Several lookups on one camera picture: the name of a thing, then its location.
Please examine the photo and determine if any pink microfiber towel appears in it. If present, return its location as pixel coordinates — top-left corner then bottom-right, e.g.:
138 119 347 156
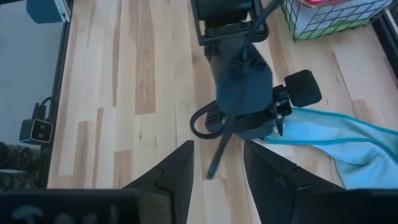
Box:
299 0 354 9

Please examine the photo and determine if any grey microfiber towel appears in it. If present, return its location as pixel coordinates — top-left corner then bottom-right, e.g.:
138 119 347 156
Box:
286 0 393 32

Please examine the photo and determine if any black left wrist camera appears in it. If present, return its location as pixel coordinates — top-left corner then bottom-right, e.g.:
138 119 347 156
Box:
272 69 323 116

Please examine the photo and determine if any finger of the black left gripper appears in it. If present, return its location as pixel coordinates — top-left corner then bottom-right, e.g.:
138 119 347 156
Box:
272 114 286 138

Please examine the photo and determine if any green microfiber towel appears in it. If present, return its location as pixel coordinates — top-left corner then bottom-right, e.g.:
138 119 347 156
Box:
293 17 373 41

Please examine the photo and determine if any small table-level camera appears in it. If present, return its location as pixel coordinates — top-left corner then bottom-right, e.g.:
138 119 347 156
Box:
18 96 54 146

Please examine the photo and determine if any blue box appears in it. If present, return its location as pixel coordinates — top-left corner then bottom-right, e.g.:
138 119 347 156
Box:
25 0 72 25

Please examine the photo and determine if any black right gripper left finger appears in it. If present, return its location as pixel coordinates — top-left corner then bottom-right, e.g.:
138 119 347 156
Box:
122 139 196 224

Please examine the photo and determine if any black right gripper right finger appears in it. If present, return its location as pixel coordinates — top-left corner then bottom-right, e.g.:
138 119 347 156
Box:
243 140 345 224

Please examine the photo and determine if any light blue microfiber towel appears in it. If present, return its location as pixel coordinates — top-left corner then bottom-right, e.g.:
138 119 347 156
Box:
262 106 398 191

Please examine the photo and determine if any metal wire basket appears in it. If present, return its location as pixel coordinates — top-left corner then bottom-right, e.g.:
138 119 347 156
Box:
280 0 395 42

